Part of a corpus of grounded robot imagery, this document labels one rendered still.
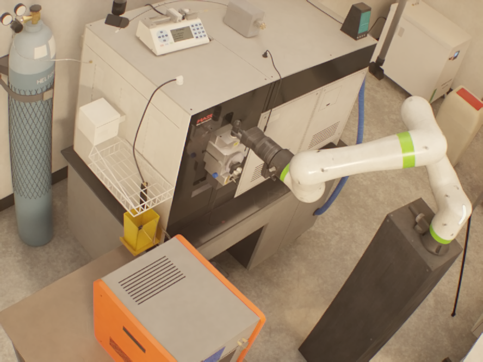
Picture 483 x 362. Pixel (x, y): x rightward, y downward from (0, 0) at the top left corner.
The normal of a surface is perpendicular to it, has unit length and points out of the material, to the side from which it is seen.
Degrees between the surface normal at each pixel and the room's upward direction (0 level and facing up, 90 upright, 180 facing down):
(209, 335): 0
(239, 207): 0
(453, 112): 84
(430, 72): 90
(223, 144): 90
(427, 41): 90
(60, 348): 0
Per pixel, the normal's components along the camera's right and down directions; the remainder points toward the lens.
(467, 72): -0.70, 0.38
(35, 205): 0.32, 0.72
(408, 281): -0.83, 0.25
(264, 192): 0.22, -0.69
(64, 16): 0.68, 0.61
